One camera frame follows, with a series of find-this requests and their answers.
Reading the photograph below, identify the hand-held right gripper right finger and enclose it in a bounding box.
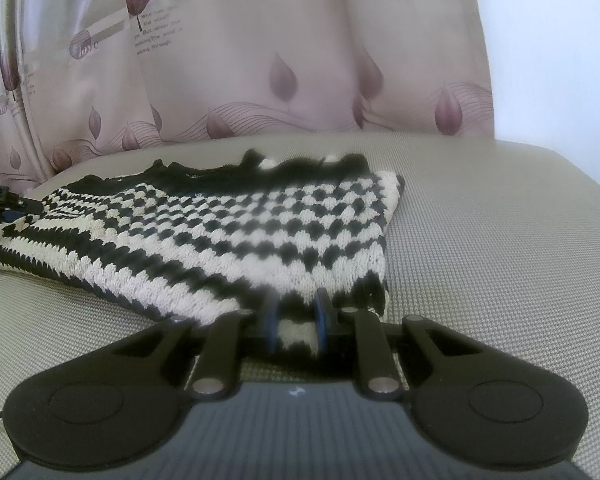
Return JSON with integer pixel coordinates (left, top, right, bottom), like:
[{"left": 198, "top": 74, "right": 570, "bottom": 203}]
[{"left": 314, "top": 287, "right": 483, "bottom": 402}]

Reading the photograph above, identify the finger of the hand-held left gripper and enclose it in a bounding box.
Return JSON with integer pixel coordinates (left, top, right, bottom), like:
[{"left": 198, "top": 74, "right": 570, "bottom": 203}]
[{"left": 0, "top": 185, "right": 45, "bottom": 222}]

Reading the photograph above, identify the grey woven table cover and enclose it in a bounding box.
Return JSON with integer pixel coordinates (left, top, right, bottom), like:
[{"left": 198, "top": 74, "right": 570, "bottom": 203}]
[{"left": 0, "top": 130, "right": 600, "bottom": 480}]

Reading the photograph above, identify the black and white striped sweater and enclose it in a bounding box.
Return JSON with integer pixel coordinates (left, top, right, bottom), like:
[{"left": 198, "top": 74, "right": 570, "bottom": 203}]
[{"left": 0, "top": 149, "right": 407, "bottom": 361}]

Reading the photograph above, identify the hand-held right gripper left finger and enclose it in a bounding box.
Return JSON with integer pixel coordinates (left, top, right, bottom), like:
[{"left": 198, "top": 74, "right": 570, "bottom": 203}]
[{"left": 112, "top": 287, "right": 282, "bottom": 402}]

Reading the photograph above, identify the pink leaf print curtain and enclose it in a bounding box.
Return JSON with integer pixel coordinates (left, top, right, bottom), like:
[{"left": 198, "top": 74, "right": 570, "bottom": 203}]
[{"left": 0, "top": 0, "right": 497, "bottom": 187}]

